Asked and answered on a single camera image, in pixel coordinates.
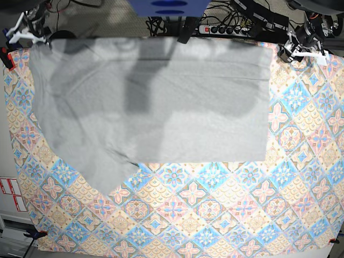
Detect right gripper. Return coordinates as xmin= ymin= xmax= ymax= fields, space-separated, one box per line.
xmin=27 ymin=21 xmax=52 ymax=44

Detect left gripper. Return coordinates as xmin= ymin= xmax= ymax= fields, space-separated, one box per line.
xmin=278 ymin=32 xmax=323 ymax=62

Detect grey T-shirt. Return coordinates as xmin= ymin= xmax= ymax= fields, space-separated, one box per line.
xmin=29 ymin=37 xmax=273 ymax=194

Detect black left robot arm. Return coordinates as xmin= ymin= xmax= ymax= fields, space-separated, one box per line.
xmin=278 ymin=1 xmax=343 ymax=66

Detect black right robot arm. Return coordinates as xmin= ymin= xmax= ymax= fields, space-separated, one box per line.
xmin=11 ymin=1 xmax=52 ymax=44

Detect black red clamp upper left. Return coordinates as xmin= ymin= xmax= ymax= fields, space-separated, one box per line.
xmin=1 ymin=47 xmax=15 ymax=71

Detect white power strip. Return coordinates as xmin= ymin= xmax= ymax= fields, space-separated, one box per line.
xmin=198 ymin=25 xmax=248 ymax=37

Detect patterned tile tablecloth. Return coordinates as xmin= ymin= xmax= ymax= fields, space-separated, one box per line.
xmin=3 ymin=50 xmax=343 ymax=257

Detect red white labels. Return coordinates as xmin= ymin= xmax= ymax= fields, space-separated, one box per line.
xmin=1 ymin=177 xmax=27 ymax=212

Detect blue clamp lower left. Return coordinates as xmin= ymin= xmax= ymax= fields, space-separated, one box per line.
xmin=23 ymin=230 xmax=47 ymax=240

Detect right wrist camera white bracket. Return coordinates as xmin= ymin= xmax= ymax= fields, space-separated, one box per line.
xmin=5 ymin=12 xmax=47 ymax=44

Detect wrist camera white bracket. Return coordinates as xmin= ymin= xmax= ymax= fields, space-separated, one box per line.
xmin=5 ymin=12 xmax=47 ymax=44
xmin=291 ymin=51 xmax=330 ymax=66

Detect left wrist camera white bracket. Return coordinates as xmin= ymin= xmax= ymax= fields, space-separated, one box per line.
xmin=291 ymin=51 xmax=330 ymax=66

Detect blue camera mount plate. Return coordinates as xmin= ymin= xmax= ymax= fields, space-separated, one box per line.
xmin=128 ymin=0 xmax=210 ymax=17

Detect black centre post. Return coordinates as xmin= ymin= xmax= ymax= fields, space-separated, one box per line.
xmin=177 ymin=17 xmax=200 ymax=44

